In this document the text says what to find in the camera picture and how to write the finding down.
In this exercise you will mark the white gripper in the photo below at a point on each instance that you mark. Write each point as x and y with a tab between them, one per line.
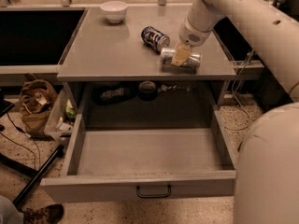
191	34

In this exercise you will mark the silver redbull can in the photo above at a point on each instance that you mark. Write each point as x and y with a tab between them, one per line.
167	54

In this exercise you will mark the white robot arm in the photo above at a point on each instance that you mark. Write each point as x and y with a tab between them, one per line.
267	172

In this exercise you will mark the blue pepsi can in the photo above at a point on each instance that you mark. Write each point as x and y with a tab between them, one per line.
155	38

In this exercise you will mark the grey open top drawer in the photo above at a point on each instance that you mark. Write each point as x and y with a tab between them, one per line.
108	165

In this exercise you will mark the black tape roll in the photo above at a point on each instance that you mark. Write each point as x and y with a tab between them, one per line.
147	90

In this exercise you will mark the grey cabinet table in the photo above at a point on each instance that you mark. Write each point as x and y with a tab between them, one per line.
105	52

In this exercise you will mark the white ceramic bowl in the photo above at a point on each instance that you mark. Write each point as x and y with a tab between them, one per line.
114	11

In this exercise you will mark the clear plastic bin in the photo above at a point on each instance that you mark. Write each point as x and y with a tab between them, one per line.
57	125

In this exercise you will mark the brown cloth bag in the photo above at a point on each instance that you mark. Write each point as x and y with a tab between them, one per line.
37	99

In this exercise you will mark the brown camouflage shoe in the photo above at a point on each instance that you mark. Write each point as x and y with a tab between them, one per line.
50	214

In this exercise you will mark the black tripod leg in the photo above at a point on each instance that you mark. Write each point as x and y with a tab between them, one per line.
34	175

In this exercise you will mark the black drawer handle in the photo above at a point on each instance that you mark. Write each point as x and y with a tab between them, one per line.
153	192

